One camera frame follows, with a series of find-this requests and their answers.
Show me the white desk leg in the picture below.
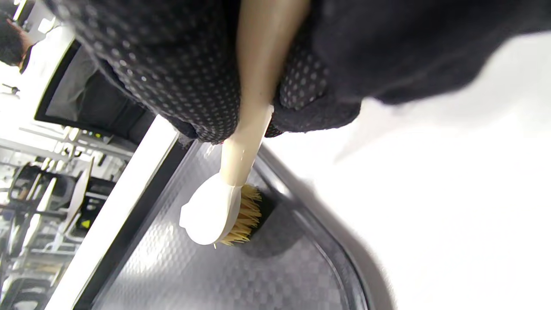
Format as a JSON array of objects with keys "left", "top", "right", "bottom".
[{"left": 65, "top": 157, "right": 95, "bottom": 233}]

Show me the black plastic tray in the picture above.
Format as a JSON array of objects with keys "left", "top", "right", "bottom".
[{"left": 73, "top": 138, "right": 388, "bottom": 310}]

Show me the black framed monitor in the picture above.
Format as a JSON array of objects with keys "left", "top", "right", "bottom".
[{"left": 34, "top": 39, "right": 158, "bottom": 145}]

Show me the white pot brush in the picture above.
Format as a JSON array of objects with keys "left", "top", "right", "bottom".
[{"left": 179, "top": 0, "right": 311, "bottom": 249}]

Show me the person's right hand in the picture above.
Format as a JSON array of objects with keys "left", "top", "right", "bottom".
[{"left": 43, "top": 0, "right": 551, "bottom": 145}]

